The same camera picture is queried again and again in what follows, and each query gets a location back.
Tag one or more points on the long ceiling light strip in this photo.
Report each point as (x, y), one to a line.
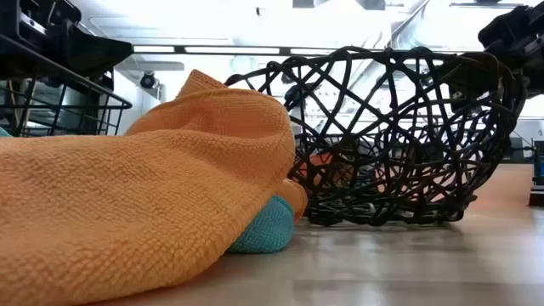
(231, 49)

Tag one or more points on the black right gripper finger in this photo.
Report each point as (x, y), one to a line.
(484, 81)

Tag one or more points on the round black ceiling spotlight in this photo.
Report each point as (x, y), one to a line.
(147, 80)

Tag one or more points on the blue and black device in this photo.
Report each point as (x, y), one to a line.
(537, 170)

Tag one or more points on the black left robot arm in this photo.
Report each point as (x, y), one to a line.
(17, 17)

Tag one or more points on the dark orange microfiber towel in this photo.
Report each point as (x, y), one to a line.
(323, 168)

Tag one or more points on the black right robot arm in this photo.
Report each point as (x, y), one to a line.
(536, 72)

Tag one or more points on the ceiling rail fixture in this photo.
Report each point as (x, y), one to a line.
(484, 4)

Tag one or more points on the dark ceiling panel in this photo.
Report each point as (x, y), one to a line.
(303, 3)
(370, 4)

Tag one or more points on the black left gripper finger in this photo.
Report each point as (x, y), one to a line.
(98, 53)

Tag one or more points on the small black ceiling sprinkler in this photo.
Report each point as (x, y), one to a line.
(258, 10)

